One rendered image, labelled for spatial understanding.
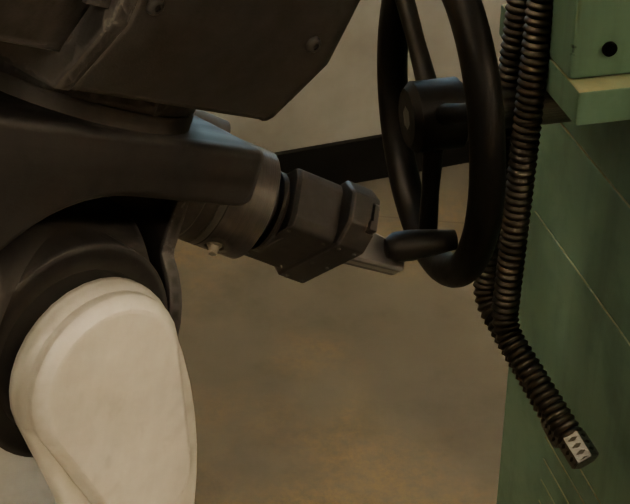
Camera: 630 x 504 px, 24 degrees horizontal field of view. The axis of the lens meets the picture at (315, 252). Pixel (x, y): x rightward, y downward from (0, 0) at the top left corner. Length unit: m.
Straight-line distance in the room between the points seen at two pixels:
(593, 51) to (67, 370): 0.61
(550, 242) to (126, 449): 0.86
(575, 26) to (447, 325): 1.29
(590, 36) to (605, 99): 0.05
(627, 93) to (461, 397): 1.13
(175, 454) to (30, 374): 0.10
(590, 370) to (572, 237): 0.13
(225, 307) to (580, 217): 1.09
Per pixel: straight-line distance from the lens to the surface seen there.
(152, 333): 0.67
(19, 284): 0.65
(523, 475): 1.69
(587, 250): 1.41
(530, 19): 1.17
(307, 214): 1.09
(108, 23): 0.57
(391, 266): 1.17
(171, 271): 0.73
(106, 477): 0.70
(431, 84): 1.20
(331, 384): 2.24
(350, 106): 2.69
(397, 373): 2.26
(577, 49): 1.14
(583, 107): 1.14
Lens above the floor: 1.36
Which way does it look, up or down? 32 degrees down
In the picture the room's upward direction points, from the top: straight up
